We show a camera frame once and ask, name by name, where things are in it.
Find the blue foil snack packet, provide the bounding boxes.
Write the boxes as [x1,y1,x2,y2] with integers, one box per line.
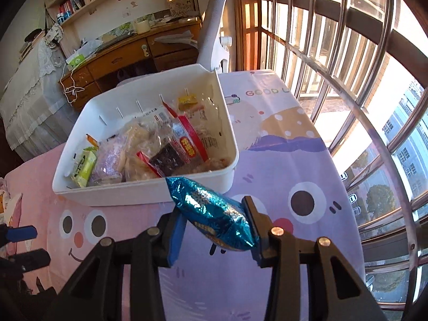
[166,176,258,251]

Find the dark brown foil packet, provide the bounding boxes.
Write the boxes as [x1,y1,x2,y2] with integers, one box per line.
[136,143,189,178]

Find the green pineapple cake packet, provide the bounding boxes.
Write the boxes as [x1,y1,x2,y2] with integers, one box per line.
[70,147,97,188]

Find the orange grey snack packet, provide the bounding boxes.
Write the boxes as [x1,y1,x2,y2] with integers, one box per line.
[86,134,99,148]

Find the yellow small candy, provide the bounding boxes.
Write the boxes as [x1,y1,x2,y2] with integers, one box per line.
[178,94,198,111]

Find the cartoon print table cloth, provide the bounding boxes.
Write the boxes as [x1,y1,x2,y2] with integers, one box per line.
[6,70,364,320]

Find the red white striped packet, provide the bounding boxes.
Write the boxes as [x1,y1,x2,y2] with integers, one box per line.
[162,101,208,162]

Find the clear pastry snack bag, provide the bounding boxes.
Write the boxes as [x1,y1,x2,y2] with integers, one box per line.
[123,119,173,182]

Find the clear nut snack packet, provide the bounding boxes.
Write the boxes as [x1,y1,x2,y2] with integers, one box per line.
[189,104,222,157]

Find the white lace curtain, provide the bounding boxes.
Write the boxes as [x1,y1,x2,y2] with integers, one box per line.
[1,39,78,162]

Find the white plastic storage bin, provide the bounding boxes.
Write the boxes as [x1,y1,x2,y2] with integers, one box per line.
[52,64,239,207]

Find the wooden desk with drawers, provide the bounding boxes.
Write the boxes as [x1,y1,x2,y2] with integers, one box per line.
[59,18,202,112]

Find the green tissue box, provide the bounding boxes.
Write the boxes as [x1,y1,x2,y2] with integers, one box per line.
[66,53,86,71]

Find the grey mesh office chair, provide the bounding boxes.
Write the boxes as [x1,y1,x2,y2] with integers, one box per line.
[117,0,252,88]

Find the white mug on desk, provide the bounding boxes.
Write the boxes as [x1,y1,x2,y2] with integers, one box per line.
[134,20,151,35]

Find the metal window security bars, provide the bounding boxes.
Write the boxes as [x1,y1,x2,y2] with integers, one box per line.
[236,0,427,320]

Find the white charging cable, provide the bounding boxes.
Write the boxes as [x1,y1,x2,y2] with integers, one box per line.
[62,63,86,105]

